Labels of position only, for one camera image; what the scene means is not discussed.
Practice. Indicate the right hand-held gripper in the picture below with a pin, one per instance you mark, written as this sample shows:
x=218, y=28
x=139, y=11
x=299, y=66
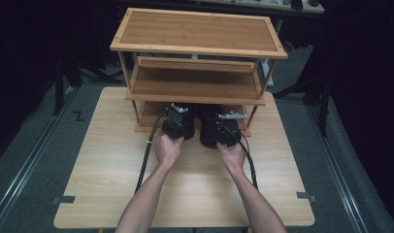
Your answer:
x=229, y=132

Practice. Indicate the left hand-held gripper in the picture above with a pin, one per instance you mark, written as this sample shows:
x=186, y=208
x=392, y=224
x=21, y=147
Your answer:
x=175, y=124

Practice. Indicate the black sneaker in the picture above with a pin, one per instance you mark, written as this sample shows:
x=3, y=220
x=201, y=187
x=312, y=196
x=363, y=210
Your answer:
x=191, y=124
x=206, y=129

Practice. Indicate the wooden three-tier shoe rack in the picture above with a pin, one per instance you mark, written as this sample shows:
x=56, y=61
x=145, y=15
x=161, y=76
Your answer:
x=198, y=32

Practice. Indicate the person's right hand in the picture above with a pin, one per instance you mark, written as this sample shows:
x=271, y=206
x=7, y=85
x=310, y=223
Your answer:
x=232, y=158

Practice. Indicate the person's left hand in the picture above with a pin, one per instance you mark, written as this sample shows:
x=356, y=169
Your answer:
x=167, y=150

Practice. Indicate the black floor tape mark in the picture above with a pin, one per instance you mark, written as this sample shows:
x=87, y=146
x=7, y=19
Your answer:
x=78, y=116

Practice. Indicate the black metal stand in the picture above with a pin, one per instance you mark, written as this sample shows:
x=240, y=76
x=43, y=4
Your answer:
x=59, y=90
x=324, y=106

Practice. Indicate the grey tape piece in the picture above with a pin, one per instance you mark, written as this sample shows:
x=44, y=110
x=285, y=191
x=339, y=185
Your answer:
x=64, y=199
x=305, y=196

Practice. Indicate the background table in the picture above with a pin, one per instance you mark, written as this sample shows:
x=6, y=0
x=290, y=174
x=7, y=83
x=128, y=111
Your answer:
x=266, y=5

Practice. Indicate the metal floor rail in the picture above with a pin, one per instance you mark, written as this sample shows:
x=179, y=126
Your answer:
x=337, y=168
x=26, y=165

